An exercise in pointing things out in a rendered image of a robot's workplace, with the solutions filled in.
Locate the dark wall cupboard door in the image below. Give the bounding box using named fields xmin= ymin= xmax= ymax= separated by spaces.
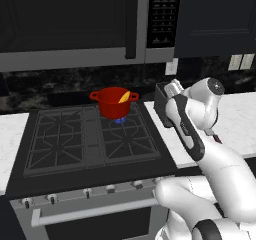
xmin=173 ymin=0 xmax=256 ymax=59

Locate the white wall socket plate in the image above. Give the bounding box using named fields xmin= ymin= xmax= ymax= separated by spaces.
xmin=240 ymin=53 xmax=256 ymax=71
xmin=227 ymin=54 xmax=243 ymax=72
xmin=165 ymin=58 xmax=180 ymax=76

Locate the black gas hob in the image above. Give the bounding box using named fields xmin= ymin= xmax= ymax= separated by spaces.
xmin=5 ymin=100 xmax=178 ymax=199

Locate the dark microwave door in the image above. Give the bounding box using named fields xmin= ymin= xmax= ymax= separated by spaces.
xmin=0 ymin=0 xmax=148 ymax=73

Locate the red pot with handles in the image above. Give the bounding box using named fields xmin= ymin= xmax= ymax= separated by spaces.
xmin=89 ymin=86 xmax=140 ymax=120

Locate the dark microwave door handle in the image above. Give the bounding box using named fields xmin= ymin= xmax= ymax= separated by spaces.
xmin=124 ymin=0 xmax=140 ymax=60

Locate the dark red utensil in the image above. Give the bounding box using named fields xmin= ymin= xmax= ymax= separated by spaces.
xmin=211 ymin=133 xmax=223 ymax=145

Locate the pale oven door handle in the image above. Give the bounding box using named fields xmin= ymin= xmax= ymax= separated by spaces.
xmin=30 ymin=197 xmax=162 ymax=228

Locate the black box container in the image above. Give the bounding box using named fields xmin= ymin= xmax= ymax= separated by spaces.
xmin=154 ymin=81 xmax=175 ymax=129

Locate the yellow corn cob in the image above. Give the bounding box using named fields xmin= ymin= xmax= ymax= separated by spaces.
xmin=117 ymin=91 xmax=132 ymax=104

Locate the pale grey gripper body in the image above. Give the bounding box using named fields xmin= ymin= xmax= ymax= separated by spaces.
xmin=163 ymin=78 xmax=185 ymax=99

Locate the dark base cupboard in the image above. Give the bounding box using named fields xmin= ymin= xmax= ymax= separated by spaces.
xmin=0 ymin=195 xmax=27 ymax=240

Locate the grey microwave oven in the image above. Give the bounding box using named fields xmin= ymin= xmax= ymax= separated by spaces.
xmin=0 ymin=0 xmax=183 ymax=73

